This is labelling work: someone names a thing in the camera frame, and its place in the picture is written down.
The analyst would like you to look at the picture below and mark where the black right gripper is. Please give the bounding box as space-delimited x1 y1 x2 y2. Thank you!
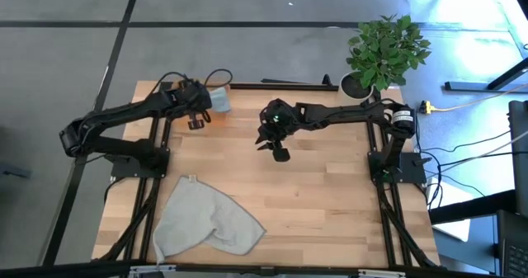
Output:
254 102 300 163

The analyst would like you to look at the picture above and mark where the green leafy plant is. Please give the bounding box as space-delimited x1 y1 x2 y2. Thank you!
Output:
345 13 433 92

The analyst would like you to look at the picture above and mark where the black floor beam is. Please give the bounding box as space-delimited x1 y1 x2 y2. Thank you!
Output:
428 189 516 225

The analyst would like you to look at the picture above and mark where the light blue microfiber towel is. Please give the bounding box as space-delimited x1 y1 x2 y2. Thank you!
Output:
205 87 233 114

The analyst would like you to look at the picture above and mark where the black desk leg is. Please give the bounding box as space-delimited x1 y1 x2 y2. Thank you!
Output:
444 57 528 92

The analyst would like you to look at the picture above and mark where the black aluminium table frame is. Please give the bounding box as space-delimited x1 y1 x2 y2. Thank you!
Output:
92 73 442 273

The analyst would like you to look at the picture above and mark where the grey waffle microfiber towel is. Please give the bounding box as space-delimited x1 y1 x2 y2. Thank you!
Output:
152 174 267 266

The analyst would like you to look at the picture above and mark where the translucent orange plastic basket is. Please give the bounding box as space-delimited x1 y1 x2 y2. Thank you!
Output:
168 81 231 129

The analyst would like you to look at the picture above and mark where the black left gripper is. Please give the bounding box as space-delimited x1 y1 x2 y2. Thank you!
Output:
175 83 206 131

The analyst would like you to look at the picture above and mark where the yellow floor cable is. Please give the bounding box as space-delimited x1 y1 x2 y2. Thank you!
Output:
431 82 528 112

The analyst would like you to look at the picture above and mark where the dark grey panel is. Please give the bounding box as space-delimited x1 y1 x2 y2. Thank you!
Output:
507 100 528 217

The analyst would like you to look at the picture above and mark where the black keyboard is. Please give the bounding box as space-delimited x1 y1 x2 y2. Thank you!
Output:
494 210 528 278

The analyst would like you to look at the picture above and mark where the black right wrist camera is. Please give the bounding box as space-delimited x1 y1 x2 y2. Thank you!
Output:
258 106 276 133

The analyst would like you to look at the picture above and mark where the black floor cable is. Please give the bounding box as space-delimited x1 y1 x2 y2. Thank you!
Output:
406 108 528 213

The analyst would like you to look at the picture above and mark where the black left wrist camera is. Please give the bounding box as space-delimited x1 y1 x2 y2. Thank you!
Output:
198 88 214 111

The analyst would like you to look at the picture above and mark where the silver metal bracket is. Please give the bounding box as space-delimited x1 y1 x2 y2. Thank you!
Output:
357 269 408 278
130 264 177 276

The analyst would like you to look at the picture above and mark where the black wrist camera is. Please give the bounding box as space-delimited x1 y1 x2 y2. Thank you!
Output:
198 88 214 111
258 106 276 133

